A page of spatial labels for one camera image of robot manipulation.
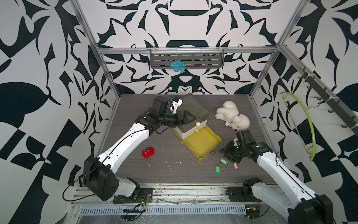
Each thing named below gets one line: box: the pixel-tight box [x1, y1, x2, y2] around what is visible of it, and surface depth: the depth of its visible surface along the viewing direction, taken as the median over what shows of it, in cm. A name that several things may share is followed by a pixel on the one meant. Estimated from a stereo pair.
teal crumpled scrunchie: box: [170, 59, 186, 73], surface depth 93 cm
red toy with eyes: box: [141, 146, 155, 159], surface depth 88 cm
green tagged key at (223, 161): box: [218, 158, 229, 166], surface depth 87 cm
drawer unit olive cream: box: [171, 92, 210, 140], surface depth 85 cm
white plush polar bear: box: [214, 100, 251, 132], surface depth 100 cm
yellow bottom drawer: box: [180, 125, 222, 161], surface depth 92 cm
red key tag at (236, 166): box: [233, 162, 240, 172], surface depth 86 cm
